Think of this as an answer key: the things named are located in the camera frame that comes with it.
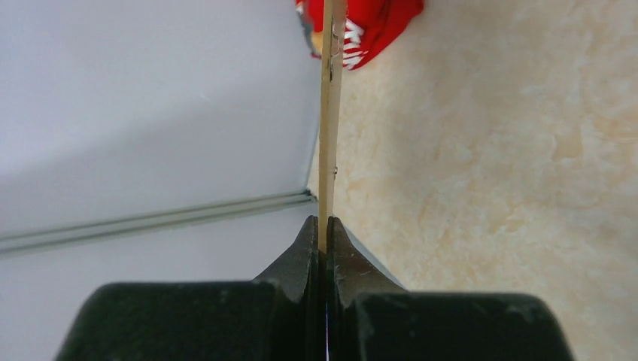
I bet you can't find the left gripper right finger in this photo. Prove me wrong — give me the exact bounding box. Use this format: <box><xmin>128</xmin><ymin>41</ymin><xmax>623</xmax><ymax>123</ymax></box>
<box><xmin>327</xmin><ymin>217</ymin><xmax>573</xmax><ymax>360</ymax></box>

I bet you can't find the brown backing board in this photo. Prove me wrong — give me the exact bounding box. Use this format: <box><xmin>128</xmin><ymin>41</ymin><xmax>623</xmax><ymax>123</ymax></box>
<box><xmin>317</xmin><ymin>0</ymin><xmax>347</xmax><ymax>253</ymax></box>

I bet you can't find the red crumpled cloth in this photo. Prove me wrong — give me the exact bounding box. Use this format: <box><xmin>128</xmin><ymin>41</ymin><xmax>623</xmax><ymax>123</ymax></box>
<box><xmin>295</xmin><ymin>0</ymin><xmax>425</xmax><ymax>71</ymax></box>

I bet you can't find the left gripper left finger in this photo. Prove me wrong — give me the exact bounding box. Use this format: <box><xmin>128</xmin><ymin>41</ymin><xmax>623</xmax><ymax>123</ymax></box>
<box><xmin>56</xmin><ymin>216</ymin><xmax>327</xmax><ymax>360</ymax></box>

